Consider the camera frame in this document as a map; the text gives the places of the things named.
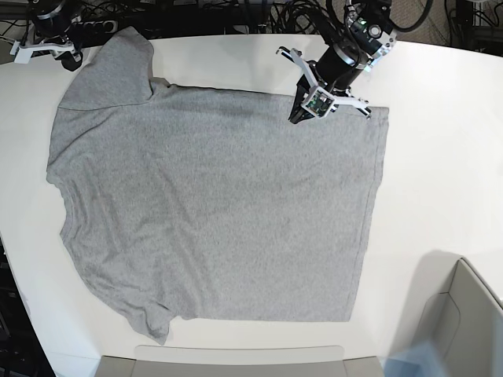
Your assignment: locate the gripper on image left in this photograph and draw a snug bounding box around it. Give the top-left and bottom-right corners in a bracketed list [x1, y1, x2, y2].
[37, 33, 84, 72]

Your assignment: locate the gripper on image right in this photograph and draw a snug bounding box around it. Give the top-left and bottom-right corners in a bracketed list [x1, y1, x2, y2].
[288, 47, 363, 124]

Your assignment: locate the grey T-shirt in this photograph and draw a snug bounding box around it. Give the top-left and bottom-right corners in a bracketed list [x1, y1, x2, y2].
[46, 28, 388, 344]

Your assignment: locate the black robot arm on image left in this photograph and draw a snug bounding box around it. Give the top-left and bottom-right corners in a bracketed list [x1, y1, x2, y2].
[26, 0, 83, 71]

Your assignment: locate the black robot arm on image right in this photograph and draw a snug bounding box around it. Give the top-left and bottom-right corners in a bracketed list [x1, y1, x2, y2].
[277, 1, 396, 124]

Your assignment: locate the black power strip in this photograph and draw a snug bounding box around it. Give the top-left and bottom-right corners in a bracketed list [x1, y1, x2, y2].
[75, 20, 119, 35]

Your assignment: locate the beige box at right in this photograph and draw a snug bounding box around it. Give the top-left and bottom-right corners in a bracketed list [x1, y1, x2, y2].
[414, 258, 502, 376]

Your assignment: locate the beige box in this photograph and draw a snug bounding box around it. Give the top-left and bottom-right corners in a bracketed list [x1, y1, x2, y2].
[414, 258, 502, 376]
[95, 346, 384, 376]

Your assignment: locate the blue blurred object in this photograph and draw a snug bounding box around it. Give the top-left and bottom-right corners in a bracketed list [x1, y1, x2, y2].
[381, 342, 449, 377]

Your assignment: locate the beige box at bottom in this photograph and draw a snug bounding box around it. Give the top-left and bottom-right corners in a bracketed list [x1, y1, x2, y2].
[95, 346, 384, 376]

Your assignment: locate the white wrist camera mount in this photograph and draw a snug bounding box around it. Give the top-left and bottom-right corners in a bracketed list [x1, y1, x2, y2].
[276, 46, 372, 119]
[10, 41, 76, 64]

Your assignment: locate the black cable bundle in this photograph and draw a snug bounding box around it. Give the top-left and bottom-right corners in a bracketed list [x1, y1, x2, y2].
[235, 0, 335, 37]

